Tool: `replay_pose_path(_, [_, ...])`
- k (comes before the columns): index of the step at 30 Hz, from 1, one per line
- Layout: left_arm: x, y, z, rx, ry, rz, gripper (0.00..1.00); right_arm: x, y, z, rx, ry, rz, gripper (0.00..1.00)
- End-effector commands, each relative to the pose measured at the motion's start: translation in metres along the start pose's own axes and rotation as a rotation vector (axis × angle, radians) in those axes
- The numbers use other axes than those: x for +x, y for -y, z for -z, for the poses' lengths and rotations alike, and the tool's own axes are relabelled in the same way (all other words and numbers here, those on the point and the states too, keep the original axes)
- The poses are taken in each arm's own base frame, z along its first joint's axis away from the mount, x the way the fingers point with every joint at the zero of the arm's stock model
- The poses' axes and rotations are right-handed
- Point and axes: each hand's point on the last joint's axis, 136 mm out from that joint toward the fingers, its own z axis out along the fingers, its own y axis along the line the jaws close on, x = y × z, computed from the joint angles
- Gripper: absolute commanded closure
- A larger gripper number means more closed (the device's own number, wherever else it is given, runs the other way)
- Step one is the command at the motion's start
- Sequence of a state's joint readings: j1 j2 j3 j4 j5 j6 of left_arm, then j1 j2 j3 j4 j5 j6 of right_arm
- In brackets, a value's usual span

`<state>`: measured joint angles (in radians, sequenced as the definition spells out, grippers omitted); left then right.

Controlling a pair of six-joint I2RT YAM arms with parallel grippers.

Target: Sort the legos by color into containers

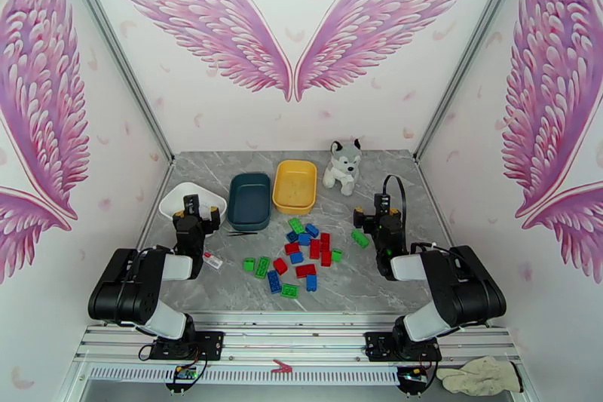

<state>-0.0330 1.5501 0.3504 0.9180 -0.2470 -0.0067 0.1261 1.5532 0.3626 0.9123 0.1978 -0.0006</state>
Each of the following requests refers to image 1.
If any white plastic container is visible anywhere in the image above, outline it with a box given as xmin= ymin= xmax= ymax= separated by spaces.
xmin=159 ymin=182 xmax=227 ymax=237

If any dark teal plastic container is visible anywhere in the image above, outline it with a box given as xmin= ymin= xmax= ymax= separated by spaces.
xmin=227 ymin=172 xmax=273 ymax=232

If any grey white husky plush toy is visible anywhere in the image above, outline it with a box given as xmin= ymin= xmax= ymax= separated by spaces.
xmin=322 ymin=137 xmax=363 ymax=197

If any yellow plastic container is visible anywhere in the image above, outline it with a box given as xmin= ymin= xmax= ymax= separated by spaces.
xmin=272 ymin=159 xmax=318 ymax=216

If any cream work glove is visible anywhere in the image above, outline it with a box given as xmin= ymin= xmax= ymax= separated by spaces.
xmin=435 ymin=355 xmax=525 ymax=394

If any right wrist black camera cable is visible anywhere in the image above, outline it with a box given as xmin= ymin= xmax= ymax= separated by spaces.
xmin=381 ymin=173 xmax=408 ymax=220

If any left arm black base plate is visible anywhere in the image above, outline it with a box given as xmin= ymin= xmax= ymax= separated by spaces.
xmin=150 ymin=330 xmax=225 ymax=361

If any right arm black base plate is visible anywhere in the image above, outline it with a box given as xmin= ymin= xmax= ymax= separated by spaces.
xmin=366 ymin=330 xmax=442 ymax=363

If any aluminium rail frame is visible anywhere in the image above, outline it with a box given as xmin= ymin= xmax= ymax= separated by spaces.
xmin=72 ymin=311 xmax=524 ymax=367

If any white slotted cable duct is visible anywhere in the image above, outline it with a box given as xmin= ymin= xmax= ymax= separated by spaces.
xmin=88 ymin=364 xmax=402 ymax=386

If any aluminium corner post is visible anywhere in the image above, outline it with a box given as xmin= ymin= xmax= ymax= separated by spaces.
xmin=54 ymin=0 xmax=176 ymax=162
xmin=414 ymin=0 xmax=536 ymax=161

